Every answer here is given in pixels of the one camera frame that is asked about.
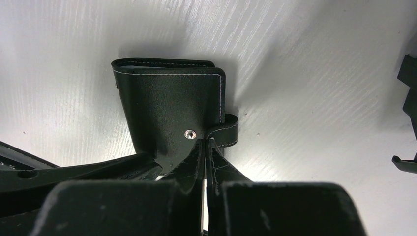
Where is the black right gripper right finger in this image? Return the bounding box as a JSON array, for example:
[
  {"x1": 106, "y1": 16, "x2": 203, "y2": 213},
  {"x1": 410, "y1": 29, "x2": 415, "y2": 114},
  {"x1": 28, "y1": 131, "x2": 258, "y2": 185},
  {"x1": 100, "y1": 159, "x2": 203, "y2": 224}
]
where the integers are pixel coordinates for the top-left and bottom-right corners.
[{"x1": 206, "y1": 139, "x2": 366, "y2": 236}]

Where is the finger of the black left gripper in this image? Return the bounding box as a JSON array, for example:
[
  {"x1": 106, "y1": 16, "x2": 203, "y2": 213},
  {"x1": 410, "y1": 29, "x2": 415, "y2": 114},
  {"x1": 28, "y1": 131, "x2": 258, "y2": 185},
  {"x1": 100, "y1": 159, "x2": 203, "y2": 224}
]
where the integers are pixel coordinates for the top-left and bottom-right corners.
[{"x1": 0, "y1": 142, "x2": 162, "y2": 218}]

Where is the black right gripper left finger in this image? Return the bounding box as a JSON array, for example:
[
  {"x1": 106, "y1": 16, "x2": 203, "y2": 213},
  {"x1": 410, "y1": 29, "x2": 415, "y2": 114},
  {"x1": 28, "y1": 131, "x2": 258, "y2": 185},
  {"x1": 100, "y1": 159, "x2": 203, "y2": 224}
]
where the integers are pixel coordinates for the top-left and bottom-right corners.
[{"x1": 31, "y1": 140, "x2": 205, "y2": 236}]

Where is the black leather card holder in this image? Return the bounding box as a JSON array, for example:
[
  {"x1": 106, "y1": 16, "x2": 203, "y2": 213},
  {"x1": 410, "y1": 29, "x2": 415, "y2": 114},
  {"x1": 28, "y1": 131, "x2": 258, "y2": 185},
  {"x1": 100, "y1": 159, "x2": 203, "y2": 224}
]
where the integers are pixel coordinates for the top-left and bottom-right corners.
[{"x1": 111, "y1": 58, "x2": 238, "y2": 175}]

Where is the black plastic bin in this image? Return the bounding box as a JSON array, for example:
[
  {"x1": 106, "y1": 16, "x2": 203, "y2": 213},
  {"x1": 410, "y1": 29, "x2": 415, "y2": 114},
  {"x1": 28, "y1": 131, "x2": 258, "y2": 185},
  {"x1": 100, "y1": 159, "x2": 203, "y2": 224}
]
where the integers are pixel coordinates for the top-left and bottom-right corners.
[{"x1": 391, "y1": 55, "x2": 417, "y2": 174}]

